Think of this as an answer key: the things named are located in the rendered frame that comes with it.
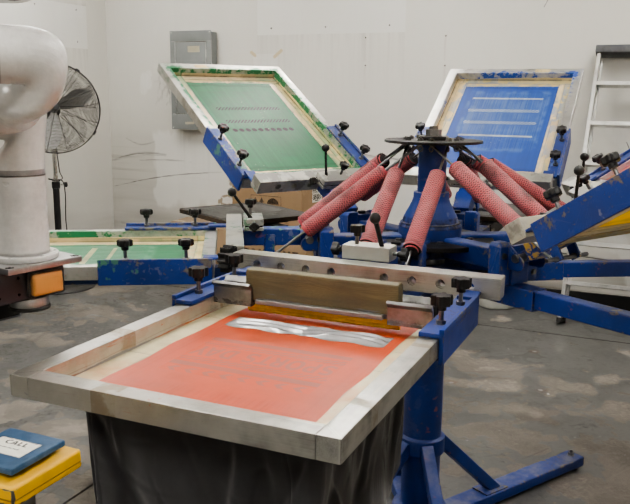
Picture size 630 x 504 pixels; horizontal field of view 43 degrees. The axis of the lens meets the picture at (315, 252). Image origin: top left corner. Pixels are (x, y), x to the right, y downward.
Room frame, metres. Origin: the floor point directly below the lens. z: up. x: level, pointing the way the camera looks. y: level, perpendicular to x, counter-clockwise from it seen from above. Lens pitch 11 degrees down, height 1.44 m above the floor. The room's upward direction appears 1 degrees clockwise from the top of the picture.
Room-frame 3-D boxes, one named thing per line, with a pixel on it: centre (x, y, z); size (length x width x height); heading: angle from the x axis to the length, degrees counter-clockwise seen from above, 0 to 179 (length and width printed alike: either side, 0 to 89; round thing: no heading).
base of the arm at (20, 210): (1.46, 0.56, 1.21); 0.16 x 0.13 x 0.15; 55
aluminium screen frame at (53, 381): (1.47, 0.07, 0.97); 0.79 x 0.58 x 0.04; 156
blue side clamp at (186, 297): (1.80, 0.23, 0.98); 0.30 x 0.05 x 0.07; 156
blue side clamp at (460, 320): (1.57, -0.28, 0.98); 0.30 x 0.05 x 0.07; 156
